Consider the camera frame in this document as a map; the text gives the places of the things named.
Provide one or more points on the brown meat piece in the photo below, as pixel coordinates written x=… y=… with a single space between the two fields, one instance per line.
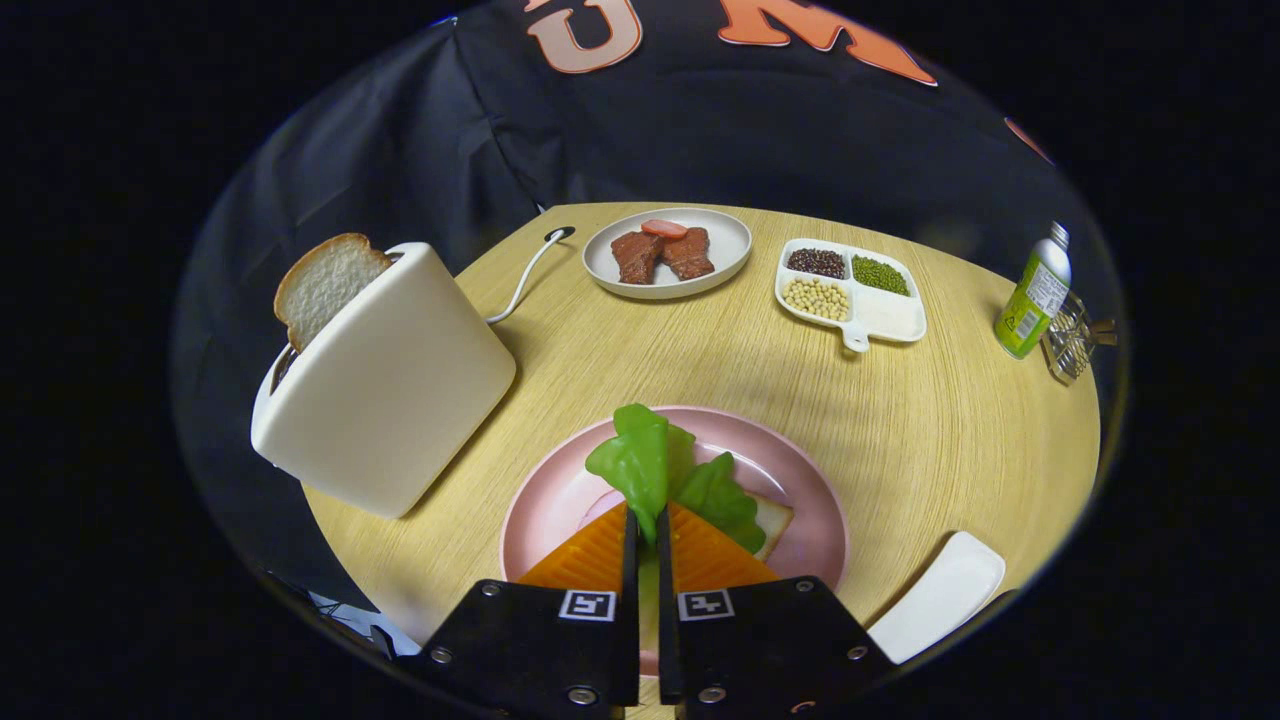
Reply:
x=635 y=258
x=690 y=255

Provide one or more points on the pink round plate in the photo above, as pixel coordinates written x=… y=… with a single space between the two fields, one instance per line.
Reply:
x=790 y=470

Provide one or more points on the green label bottle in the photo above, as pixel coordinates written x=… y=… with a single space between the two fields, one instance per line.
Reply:
x=1030 y=300

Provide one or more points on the white divided dish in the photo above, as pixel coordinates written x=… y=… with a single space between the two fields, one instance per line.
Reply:
x=890 y=315

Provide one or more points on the pile of green beans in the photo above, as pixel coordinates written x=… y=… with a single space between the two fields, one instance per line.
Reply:
x=880 y=275

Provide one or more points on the black backdrop cloth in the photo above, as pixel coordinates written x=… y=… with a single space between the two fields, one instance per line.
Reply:
x=700 y=130

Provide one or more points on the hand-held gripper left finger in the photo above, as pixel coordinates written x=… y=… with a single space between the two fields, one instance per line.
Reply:
x=560 y=655

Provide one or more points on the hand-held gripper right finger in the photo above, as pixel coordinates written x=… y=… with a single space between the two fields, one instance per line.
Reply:
x=760 y=650

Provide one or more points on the white oblong plate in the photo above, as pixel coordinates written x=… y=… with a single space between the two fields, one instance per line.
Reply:
x=940 y=595

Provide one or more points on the grey round plate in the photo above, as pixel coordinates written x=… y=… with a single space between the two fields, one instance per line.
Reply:
x=735 y=250

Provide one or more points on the pink sausage slice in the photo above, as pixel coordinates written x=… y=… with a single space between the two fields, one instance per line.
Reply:
x=664 y=228

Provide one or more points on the white toaster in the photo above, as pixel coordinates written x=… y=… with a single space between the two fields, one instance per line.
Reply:
x=390 y=400

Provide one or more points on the toasted bread slice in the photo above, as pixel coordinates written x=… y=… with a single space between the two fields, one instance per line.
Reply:
x=325 y=285

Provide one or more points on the white bread slice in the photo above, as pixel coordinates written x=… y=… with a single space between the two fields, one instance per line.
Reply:
x=772 y=522

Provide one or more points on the pile of soybeans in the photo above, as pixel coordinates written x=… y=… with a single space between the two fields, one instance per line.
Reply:
x=816 y=298

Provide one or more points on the green lettuce leaf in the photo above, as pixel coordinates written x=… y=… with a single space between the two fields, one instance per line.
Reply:
x=635 y=460

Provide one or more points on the pile of dark beans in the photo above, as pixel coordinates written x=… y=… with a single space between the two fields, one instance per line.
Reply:
x=816 y=262

